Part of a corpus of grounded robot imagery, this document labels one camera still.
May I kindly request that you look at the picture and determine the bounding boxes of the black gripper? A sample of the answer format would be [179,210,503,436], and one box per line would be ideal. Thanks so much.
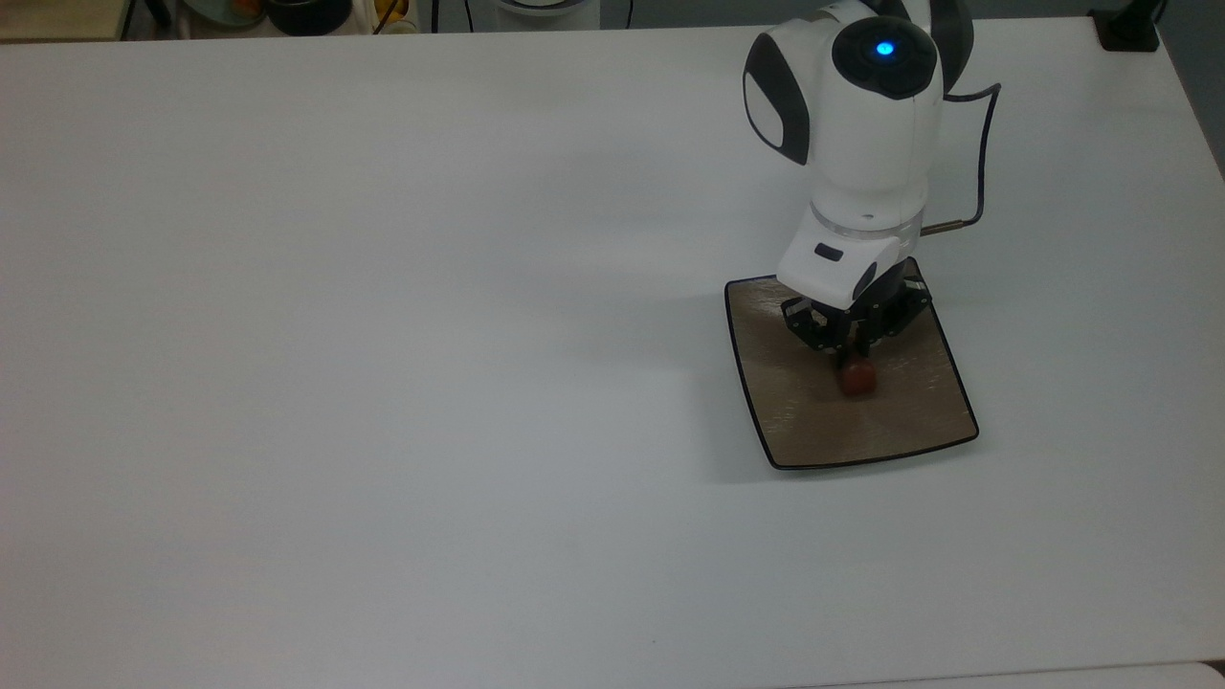
[780,256,934,372]

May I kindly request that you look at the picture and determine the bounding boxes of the brown square ceramic plate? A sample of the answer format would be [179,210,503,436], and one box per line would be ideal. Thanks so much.
[724,256,981,472]

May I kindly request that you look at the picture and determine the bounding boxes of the white round base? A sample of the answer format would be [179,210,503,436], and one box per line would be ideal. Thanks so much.
[491,0,602,32]

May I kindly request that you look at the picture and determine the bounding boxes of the light ceramic bowl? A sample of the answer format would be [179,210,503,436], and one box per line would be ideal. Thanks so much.
[184,0,266,27]

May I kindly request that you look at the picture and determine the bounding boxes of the black bowl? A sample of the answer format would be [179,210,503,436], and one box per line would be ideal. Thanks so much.
[265,0,354,37]

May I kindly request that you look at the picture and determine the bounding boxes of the wooden board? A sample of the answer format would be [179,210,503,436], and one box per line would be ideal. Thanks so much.
[0,0,132,43]

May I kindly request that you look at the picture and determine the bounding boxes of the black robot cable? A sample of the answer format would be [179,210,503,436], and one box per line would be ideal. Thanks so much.
[919,82,1003,236]

